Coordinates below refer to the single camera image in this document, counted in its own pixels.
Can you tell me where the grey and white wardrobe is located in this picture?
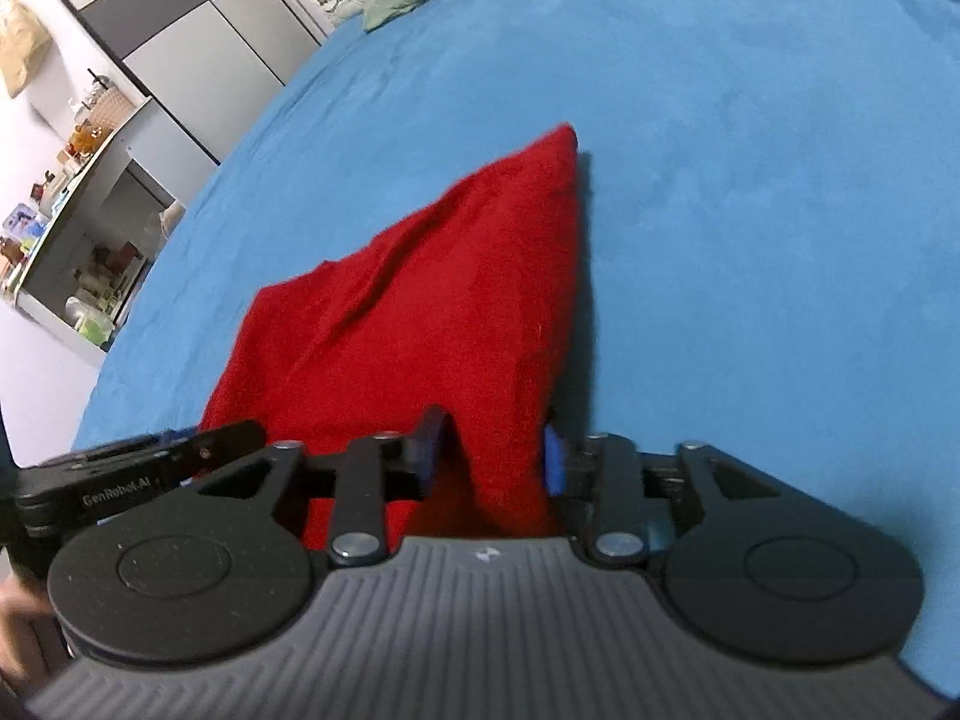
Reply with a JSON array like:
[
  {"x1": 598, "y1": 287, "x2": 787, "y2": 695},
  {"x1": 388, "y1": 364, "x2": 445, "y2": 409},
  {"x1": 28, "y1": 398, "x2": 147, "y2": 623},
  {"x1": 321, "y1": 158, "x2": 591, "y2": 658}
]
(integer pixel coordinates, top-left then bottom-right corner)
[{"x1": 15, "y1": 0, "x2": 335, "y2": 166}]

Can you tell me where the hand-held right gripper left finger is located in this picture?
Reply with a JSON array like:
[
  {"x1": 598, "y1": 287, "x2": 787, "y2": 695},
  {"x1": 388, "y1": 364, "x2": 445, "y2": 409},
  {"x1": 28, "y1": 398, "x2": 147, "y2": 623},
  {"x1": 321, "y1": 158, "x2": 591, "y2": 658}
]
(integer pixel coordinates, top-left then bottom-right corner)
[{"x1": 187, "y1": 405, "x2": 455, "y2": 565}]

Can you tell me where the bed with blue sheet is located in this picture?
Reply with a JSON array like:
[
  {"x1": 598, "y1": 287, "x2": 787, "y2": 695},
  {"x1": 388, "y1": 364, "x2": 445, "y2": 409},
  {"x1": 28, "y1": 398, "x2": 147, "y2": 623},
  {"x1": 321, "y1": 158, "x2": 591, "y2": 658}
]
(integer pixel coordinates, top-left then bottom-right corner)
[{"x1": 71, "y1": 0, "x2": 960, "y2": 720}]

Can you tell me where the person's left hand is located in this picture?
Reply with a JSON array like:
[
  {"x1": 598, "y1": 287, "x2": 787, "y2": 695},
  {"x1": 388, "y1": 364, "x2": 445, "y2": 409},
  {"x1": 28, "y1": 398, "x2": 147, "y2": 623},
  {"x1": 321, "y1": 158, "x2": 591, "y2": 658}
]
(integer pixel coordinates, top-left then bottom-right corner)
[{"x1": 0, "y1": 577, "x2": 55, "y2": 691}]

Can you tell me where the red knit sweater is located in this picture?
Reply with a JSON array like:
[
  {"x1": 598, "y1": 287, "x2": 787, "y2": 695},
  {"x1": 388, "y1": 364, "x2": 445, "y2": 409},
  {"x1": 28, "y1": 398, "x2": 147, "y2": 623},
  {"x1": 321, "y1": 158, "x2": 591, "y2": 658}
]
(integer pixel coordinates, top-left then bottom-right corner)
[{"x1": 199, "y1": 122, "x2": 595, "y2": 541}]

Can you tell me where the white shelf unit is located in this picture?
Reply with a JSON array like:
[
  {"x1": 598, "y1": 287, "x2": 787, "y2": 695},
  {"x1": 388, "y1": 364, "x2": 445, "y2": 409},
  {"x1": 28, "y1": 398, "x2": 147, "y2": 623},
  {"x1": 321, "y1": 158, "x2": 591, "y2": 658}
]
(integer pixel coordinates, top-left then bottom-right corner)
[{"x1": 0, "y1": 94, "x2": 188, "y2": 355}]

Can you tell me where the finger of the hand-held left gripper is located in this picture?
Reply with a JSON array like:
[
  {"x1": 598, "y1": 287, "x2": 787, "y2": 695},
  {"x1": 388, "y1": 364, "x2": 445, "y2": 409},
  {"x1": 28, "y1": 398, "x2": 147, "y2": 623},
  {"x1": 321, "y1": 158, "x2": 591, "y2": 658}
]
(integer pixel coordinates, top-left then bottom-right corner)
[{"x1": 154, "y1": 421, "x2": 269, "y2": 482}]

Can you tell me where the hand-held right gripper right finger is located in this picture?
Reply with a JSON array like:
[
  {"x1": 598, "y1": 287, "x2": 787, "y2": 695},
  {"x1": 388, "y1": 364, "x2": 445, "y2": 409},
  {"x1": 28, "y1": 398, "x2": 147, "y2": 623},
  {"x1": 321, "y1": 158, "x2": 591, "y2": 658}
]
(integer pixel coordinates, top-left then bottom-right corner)
[{"x1": 541, "y1": 409, "x2": 782, "y2": 569}]

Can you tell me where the beige hanging bag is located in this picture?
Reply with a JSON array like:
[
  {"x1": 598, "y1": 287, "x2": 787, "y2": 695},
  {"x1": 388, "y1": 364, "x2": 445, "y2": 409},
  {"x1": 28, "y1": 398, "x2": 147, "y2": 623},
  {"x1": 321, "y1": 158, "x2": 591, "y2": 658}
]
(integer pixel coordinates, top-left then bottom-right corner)
[{"x1": 0, "y1": 0, "x2": 53, "y2": 100}]

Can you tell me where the wicker basket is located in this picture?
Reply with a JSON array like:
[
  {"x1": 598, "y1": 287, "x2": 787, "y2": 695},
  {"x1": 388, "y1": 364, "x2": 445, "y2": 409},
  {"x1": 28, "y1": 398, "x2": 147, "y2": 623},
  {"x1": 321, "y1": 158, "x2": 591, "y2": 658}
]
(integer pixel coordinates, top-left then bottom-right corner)
[{"x1": 90, "y1": 86, "x2": 149, "y2": 130}]

